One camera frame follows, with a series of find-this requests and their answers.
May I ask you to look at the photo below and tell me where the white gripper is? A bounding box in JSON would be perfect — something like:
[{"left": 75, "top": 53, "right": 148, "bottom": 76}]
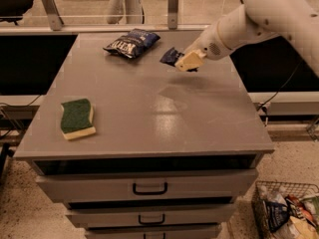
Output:
[{"left": 174, "top": 20, "right": 233, "bottom": 72}]

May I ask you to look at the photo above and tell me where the blue rxbar blueberry wrapper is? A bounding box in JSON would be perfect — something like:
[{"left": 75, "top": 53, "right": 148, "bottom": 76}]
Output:
[{"left": 159, "top": 47, "right": 184, "bottom": 67}]

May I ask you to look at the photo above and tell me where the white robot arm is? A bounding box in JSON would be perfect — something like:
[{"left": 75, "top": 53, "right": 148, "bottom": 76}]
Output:
[{"left": 174, "top": 0, "right": 319, "bottom": 76}]

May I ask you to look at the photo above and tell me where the blue Kettle chip bag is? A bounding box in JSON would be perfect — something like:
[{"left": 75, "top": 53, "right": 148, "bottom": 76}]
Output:
[{"left": 104, "top": 29, "right": 160, "bottom": 59}]

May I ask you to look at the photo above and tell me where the blue snack bag in basket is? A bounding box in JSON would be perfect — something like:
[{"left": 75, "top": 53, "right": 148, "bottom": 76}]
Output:
[{"left": 264, "top": 191, "right": 289, "bottom": 232}]

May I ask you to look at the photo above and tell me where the red snack bag in basket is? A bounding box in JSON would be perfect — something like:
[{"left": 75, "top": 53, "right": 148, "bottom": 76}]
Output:
[{"left": 285, "top": 194, "right": 315, "bottom": 225}]

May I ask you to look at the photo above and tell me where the yellow snack bag in basket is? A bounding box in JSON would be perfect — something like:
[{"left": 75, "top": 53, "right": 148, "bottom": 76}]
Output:
[{"left": 277, "top": 216, "right": 319, "bottom": 239}]

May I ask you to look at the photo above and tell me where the grey drawer cabinet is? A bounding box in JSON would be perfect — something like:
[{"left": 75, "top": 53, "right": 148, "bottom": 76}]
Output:
[{"left": 13, "top": 30, "right": 275, "bottom": 239}]

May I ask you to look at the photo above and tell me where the green and yellow sponge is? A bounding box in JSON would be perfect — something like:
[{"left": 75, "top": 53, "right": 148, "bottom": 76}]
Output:
[{"left": 60, "top": 99, "right": 96, "bottom": 140}]

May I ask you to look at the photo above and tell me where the top grey drawer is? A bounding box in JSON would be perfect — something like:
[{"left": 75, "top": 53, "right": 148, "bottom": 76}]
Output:
[{"left": 37, "top": 169, "right": 258, "bottom": 203}]

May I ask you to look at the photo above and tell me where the grey drawer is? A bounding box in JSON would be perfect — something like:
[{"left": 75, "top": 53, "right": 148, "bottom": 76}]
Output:
[
  {"left": 85, "top": 224, "right": 221, "bottom": 239},
  {"left": 37, "top": 169, "right": 258, "bottom": 203},
  {"left": 66, "top": 203, "right": 235, "bottom": 229}
]

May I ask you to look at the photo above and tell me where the middle grey drawer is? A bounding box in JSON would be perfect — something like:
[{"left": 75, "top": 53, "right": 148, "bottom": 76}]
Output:
[{"left": 66, "top": 203, "right": 235, "bottom": 229}]

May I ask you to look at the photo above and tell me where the black office chair left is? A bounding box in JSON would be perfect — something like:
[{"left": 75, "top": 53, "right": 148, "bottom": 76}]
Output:
[{"left": 0, "top": 0, "right": 34, "bottom": 25}]

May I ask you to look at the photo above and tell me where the bottom grey drawer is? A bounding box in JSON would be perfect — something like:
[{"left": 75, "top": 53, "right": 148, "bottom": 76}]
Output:
[{"left": 85, "top": 224, "right": 221, "bottom": 239}]

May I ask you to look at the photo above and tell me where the middle metal bracket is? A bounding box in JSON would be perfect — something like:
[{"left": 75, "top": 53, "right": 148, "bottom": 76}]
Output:
[{"left": 167, "top": 0, "right": 178, "bottom": 30}]

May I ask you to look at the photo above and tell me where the metal bracket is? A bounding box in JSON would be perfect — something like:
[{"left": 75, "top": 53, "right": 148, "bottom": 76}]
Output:
[
  {"left": 167, "top": 0, "right": 178, "bottom": 30},
  {"left": 41, "top": 0, "right": 64, "bottom": 31}
]

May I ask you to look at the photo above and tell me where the black cable right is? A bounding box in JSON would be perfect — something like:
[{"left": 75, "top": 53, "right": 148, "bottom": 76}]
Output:
[{"left": 255, "top": 58, "right": 305, "bottom": 113}]

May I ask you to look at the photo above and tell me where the left metal bracket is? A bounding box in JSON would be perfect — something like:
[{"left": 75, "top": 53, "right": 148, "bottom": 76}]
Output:
[{"left": 41, "top": 0, "right": 64, "bottom": 31}]

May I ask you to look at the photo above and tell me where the black wire basket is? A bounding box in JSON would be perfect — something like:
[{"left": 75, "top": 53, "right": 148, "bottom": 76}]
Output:
[{"left": 251, "top": 181, "right": 319, "bottom": 239}]

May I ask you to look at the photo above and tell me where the black cables left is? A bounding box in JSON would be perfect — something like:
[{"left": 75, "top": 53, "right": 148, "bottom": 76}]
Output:
[{"left": 0, "top": 95, "right": 41, "bottom": 141}]

